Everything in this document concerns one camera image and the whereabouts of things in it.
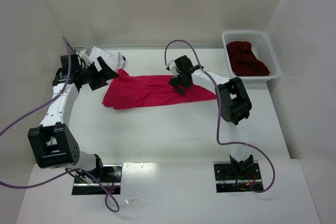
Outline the bright red t shirt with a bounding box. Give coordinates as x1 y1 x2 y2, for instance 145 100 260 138
102 69 216 110

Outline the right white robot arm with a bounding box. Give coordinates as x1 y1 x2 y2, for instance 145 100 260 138
166 55 254 178

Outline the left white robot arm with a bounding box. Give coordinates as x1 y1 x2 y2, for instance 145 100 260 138
28 53 125 178

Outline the white folded t shirt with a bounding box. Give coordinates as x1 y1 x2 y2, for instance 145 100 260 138
89 47 125 72

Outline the dark red t shirt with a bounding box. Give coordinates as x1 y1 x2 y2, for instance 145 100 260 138
226 41 270 77

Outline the white plastic basket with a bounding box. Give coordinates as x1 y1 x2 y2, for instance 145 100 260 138
222 30 281 84

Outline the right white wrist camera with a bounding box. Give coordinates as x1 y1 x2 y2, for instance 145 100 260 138
166 60 180 75

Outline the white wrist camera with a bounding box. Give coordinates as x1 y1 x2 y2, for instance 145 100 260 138
166 60 180 75
79 48 94 67

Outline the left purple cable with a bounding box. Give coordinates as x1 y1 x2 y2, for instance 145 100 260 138
0 35 120 213

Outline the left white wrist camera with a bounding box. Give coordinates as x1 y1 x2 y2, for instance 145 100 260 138
79 48 94 67

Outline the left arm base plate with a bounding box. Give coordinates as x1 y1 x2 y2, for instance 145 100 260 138
71 164 122 196

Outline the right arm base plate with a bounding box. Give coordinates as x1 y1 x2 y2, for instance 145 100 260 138
214 161 264 193

